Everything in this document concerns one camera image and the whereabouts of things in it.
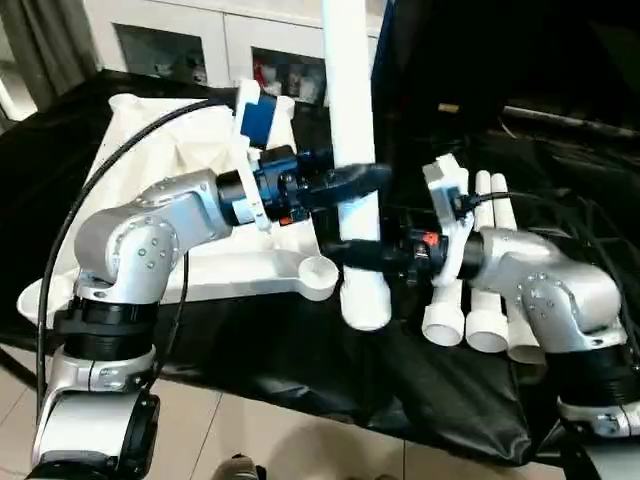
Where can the dark metal rod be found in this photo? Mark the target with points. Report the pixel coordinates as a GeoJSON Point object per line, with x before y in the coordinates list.
{"type": "Point", "coordinates": [550, 119]}

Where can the black mat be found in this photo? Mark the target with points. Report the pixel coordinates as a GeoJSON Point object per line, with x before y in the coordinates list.
{"type": "Point", "coordinates": [275, 360]}

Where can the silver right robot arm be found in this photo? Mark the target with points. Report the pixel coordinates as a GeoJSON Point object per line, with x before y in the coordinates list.
{"type": "Point", "coordinates": [550, 280]}

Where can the dark blue fabric panel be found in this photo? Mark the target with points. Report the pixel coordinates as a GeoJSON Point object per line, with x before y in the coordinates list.
{"type": "Point", "coordinates": [385, 40]}

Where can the white cabinet with glass doors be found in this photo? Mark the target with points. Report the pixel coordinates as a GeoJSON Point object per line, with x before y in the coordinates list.
{"type": "Point", "coordinates": [225, 40]}

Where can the black metal stand leg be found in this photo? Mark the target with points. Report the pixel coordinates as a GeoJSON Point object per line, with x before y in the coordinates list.
{"type": "Point", "coordinates": [17, 369]}

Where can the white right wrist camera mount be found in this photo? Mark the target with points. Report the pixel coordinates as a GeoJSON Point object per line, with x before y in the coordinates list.
{"type": "Point", "coordinates": [442, 175]}

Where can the grey curtain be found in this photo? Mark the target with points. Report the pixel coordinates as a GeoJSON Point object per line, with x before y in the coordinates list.
{"type": "Point", "coordinates": [45, 45]}

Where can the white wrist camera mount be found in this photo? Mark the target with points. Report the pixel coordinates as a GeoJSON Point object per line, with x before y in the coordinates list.
{"type": "Point", "coordinates": [247, 92]}
{"type": "Point", "coordinates": [442, 175]}

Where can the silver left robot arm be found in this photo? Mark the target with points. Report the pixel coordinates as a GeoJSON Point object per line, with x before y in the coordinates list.
{"type": "Point", "coordinates": [130, 240]}

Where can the white plastic table top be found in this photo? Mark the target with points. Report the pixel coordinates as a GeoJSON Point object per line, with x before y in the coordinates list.
{"type": "Point", "coordinates": [240, 270]}

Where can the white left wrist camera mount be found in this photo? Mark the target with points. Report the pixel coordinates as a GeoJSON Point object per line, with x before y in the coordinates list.
{"type": "Point", "coordinates": [247, 92]}

